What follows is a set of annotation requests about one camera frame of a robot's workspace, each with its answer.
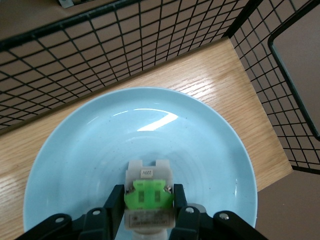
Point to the light blue round plate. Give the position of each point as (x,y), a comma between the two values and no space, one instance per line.
(150,125)

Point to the small metal bracket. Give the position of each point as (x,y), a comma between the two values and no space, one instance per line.
(66,3)

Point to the red push button switch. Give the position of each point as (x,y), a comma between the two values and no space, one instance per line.
(147,200)

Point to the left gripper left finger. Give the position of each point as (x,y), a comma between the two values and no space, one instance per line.
(100,222)

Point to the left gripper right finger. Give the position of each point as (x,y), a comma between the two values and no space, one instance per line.
(190,225)

